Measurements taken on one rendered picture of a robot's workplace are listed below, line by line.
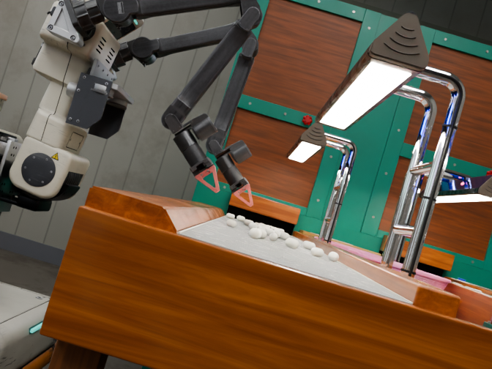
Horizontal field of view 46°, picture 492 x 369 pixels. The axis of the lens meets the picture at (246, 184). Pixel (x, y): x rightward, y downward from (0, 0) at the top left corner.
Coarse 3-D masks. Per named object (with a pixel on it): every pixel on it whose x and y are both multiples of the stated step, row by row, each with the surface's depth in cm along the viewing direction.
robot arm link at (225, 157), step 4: (228, 152) 207; (220, 156) 208; (224, 156) 206; (228, 156) 207; (232, 156) 207; (220, 160) 206; (224, 160) 206; (228, 160) 206; (232, 160) 208; (236, 160) 207; (216, 164) 208; (220, 164) 206; (224, 164) 206; (228, 164) 206; (232, 164) 206; (220, 168) 207; (224, 168) 206; (228, 168) 207
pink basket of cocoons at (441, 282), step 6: (354, 252) 145; (372, 258) 140; (378, 258) 139; (396, 264) 137; (396, 270) 137; (420, 270) 159; (414, 276) 137; (420, 276) 137; (426, 276) 137; (432, 276) 137; (438, 276) 154; (426, 282) 138; (432, 282) 138; (438, 282) 139; (444, 282) 141; (450, 282) 144
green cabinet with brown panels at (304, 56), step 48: (288, 0) 257; (336, 0) 256; (240, 48) 255; (288, 48) 256; (336, 48) 256; (432, 48) 257; (480, 48) 255; (288, 96) 256; (432, 96) 256; (480, 96) 256; (288, 144) 255; (384, 144) 254; (432, 144) 255; (480, 144) 255; (288, 192) 254; (384, 192) 253; (432, 240) 253; (480, 240) 253
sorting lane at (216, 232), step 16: (208, 224) 119; (224, 224) 146; (240, 224) 189; (208, 240) 74; (224, 240) 83; (240, 240) 96; (256, 240) 112; (256, 256) 71; (272, 256) 80; (288, 256) 91; (304, 256) 106; (320, 272) 77; (336, 272) 87; (352, 272) 101; (368, 288) 74; (384, 288) 83
